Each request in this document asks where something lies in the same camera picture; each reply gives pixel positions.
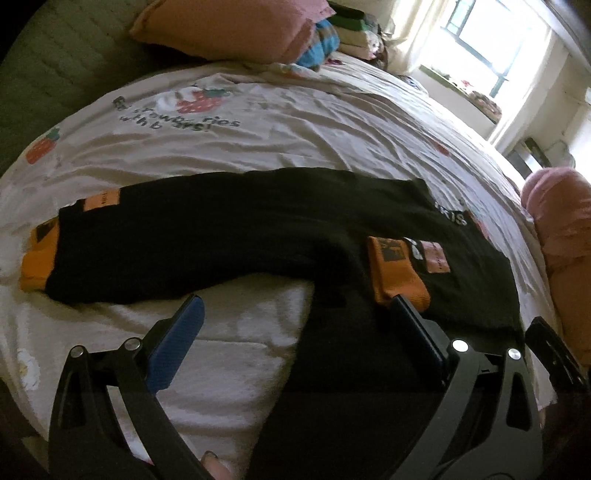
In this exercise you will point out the window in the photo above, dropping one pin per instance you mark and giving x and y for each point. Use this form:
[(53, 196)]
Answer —
[(498, 32)]

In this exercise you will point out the stack of folded clothes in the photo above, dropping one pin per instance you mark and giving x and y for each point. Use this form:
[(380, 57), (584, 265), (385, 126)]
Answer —
[(355, 34)]

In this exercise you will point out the dark furniture piece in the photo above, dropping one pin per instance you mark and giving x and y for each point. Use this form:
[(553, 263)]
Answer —
[(531, 159)]

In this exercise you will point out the green quilted headboard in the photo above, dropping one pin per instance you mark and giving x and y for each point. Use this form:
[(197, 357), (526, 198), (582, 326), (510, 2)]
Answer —
[(55, 55)]

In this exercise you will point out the orange pink pillow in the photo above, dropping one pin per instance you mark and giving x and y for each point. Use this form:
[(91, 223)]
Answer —
[(221, 23)]

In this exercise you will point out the pink bundled cloth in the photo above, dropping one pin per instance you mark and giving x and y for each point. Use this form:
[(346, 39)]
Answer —
[(568, 221)]

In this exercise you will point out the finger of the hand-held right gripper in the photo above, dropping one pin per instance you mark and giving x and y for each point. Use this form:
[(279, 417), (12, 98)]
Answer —
[(558, 355)]

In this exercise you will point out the white curtain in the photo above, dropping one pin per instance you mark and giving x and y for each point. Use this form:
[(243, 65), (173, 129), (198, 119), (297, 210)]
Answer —
[(425, 27), (531, 101)]

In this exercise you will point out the person's left hand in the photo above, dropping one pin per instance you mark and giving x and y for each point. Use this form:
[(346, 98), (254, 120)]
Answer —
[(216, 468)]

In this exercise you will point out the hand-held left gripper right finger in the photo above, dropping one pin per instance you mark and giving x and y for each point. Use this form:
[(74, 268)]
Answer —
[(418, 330)]

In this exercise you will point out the floral cushion on sill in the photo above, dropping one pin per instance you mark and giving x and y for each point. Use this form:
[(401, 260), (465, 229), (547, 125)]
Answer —
[(485, 105)]

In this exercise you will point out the black garment with orange cuffs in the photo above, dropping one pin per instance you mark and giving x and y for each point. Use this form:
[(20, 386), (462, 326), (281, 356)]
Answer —
[(231, 230)]

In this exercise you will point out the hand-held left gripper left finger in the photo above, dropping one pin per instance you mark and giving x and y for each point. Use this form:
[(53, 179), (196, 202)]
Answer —
[(178, 339)]

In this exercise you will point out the blue striped cloth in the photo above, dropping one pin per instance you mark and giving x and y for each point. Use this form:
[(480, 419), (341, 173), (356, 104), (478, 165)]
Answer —
[(321, 39)]

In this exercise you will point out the strawberry print bed sheet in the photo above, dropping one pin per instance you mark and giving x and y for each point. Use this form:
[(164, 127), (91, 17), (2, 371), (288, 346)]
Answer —
[(277, 138)]

